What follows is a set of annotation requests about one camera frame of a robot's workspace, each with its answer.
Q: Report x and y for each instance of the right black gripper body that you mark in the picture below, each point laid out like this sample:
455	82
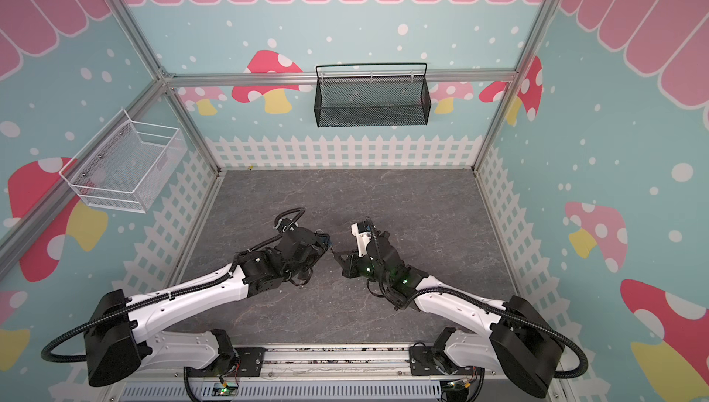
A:
353	261

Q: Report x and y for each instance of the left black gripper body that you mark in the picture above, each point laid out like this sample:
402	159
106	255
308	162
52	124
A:
314	256

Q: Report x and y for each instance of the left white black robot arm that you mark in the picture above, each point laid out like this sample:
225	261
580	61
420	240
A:
132	333

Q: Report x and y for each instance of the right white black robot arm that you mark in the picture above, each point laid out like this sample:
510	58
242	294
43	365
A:
508	336

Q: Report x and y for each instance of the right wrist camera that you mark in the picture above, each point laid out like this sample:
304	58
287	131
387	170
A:
363	232

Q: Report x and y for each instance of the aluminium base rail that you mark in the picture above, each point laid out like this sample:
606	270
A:
311	363

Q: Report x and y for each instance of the black mesh wall basket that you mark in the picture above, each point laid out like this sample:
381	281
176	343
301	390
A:
372	95

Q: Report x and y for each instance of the white vented cable duct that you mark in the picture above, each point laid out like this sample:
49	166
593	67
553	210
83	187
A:
287	391

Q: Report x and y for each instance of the white mesh wall basket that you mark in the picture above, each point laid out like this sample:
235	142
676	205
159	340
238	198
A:
125	166

